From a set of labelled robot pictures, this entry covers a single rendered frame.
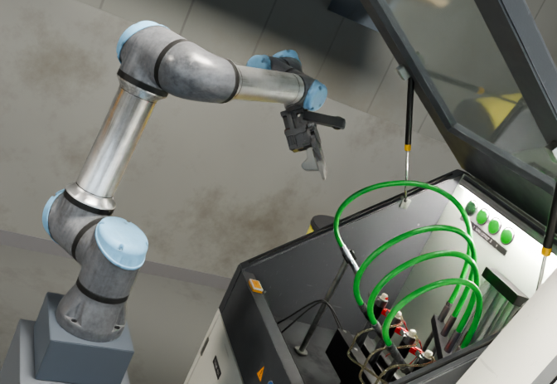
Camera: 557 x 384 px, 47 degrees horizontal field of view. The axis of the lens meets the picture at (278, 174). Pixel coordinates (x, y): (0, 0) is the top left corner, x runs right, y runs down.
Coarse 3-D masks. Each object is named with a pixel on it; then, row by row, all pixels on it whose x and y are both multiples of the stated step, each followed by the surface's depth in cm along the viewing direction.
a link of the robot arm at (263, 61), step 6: (252, 60) 165; (258, 60) 164; (264, 60) 164; (270, 60) 165; (276, 60) 167; (282, 60) 171; (252, 66) 165; (258, 66) 164; (264, 66) 163; (270, 66) 164; (276, 66) 164; (282, 66) 164; (288, 66) 165
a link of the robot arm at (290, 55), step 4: (280, 52) 175; (284, 52) 175; (288, 52) 175; (292, 52) 175; (296, 52) 177; (276, 56) 175; (280, 56) 174; (284, 56) 174; (288, 56) 174; (292, 56) 175; (296, 56) 176; (288, 60) 174; (292, 60) 174; (296, 60) 175; (292, 64) 173; (296, 64) 175; (300, 64) 177; (296, 68) 174; (300, 68) 176
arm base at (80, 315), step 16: (80, 288) 136; (64, 304) 137; (80, 304) 136; (96, 304) 135; (112, 304) 136; (64, 320) 136; (80, 320) 135; (96, 320) 135; (112, 320) 137; (80, 336) 135; (96, 336) 136; (112, 336) 138
